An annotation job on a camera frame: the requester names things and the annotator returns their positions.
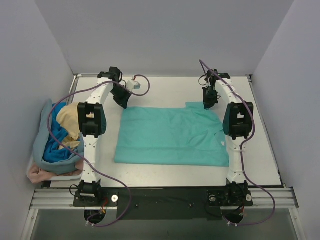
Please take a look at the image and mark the teal t shirt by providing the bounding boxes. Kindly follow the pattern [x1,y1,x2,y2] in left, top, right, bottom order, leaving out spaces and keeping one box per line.
[114,102,230,167]

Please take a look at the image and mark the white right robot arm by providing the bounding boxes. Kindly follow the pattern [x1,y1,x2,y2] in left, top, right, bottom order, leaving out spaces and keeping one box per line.
[202,69,254,205]

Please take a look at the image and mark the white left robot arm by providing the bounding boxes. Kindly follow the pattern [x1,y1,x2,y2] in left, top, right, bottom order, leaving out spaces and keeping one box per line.
[77,67,132,206]

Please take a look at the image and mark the light blue t shirt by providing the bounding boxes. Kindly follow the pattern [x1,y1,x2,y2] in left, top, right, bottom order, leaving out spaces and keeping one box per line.
[32,99,85,175]

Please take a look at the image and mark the pink t shirt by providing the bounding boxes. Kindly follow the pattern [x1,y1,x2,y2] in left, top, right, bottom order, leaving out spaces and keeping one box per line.
[26,162,85,185]

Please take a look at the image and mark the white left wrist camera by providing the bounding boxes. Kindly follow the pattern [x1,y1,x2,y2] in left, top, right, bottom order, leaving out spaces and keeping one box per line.
[125,78,141,92]

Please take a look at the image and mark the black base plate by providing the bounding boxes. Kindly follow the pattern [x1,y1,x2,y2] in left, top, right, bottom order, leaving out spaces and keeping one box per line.
[73,186,253,220]

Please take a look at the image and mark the aluminium frame rail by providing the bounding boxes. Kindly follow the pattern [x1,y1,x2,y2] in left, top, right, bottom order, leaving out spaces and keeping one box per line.
[29,188,299,210]

